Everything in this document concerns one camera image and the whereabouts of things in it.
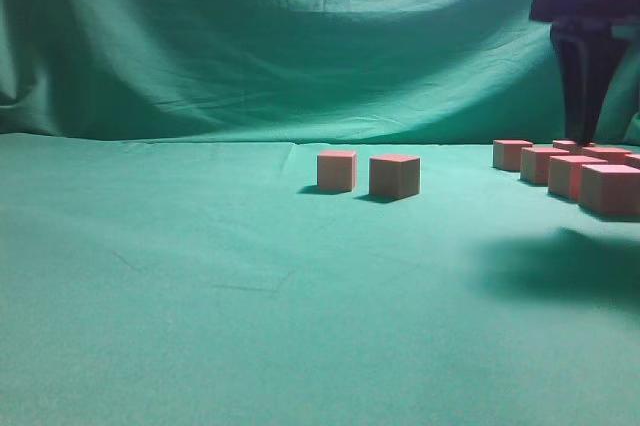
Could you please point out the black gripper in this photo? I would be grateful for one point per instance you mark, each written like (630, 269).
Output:
(586, 67)

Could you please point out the red cube column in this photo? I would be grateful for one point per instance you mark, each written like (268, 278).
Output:
(632, 160)
(394, 176)
(613, 155)
(610, 190)
(534, 168)
(507, 154)
(571, 146)
(564, 175)

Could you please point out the green cloth backdrop and cover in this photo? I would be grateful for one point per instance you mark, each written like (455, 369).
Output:
(168, 259)

